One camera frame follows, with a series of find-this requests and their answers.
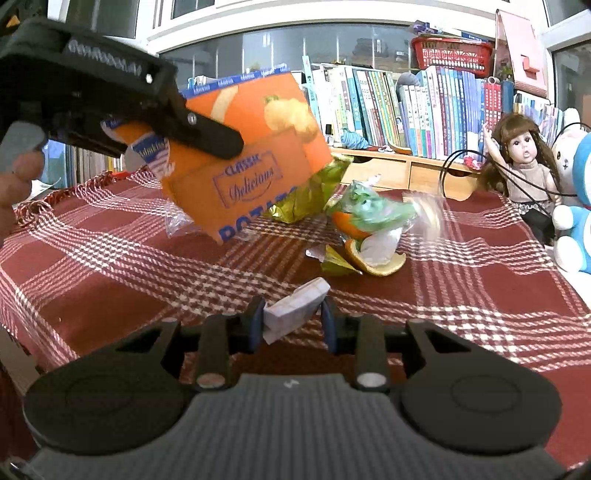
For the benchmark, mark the green plastic wrapper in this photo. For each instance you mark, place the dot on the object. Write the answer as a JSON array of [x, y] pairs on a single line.
[[369, 205]]

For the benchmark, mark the blue yarn bundle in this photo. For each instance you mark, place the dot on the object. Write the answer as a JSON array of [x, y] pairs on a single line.
[[353, 139]]

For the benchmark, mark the row of books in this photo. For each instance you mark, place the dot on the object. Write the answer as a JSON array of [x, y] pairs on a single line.
[[429, 110]]

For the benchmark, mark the small gold wrapper piece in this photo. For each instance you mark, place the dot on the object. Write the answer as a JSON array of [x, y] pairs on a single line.
[[336, 265]]

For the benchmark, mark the orange chip bag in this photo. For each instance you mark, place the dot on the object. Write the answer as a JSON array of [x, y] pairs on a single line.
[[263, 152]]

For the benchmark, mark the red plaid cloth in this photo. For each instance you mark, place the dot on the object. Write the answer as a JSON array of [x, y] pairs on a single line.
[[138, 277]]

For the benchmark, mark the wooden drawer cabinet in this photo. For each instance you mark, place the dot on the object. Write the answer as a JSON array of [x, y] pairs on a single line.
[[415, 173]]

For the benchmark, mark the brown-haired doll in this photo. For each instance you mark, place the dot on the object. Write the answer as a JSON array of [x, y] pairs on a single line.
[[526, 184]]

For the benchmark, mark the small white scrap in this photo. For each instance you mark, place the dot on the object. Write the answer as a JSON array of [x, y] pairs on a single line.
[[316, 253]]

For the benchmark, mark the white plush toy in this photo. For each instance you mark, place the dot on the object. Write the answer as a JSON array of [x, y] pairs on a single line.
[[569, 154]]

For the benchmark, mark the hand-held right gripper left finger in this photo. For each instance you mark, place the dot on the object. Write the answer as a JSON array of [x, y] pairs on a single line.
[[257, 323]]

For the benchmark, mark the red plastic basket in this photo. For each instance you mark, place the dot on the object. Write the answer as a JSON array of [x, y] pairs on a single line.
[[450, 57]]

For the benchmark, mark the pink box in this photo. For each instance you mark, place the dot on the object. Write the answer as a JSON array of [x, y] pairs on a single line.
[[519, 50]]

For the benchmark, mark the orange peel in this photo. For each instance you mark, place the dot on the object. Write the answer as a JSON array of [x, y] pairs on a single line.
[[383, 267]]

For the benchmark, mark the clear plastic wrapper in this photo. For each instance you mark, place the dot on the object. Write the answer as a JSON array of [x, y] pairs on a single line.
[[427, 212], [175, 222]]

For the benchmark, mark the person's left hand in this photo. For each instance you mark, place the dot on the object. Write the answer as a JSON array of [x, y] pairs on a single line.
[[16, 184]]

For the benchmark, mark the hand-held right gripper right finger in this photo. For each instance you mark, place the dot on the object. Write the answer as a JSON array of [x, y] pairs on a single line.
[[328, 327]]

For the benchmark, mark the white tissue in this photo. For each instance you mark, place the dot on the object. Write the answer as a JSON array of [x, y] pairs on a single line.
[[379, 247]]

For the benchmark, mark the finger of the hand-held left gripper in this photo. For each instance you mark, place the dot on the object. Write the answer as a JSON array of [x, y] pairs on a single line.
[[207, 134]]

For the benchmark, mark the blue plush toy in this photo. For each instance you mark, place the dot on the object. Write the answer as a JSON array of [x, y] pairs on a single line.
[[575, 240]]

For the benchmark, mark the white paper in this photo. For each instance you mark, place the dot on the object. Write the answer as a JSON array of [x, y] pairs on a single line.
[[295, 304]]

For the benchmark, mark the gold foil wrapper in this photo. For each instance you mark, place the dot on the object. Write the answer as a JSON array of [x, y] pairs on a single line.
[[309, 198]]

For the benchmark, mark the small bottle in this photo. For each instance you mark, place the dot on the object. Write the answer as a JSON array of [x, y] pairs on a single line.
[[328, 134]]

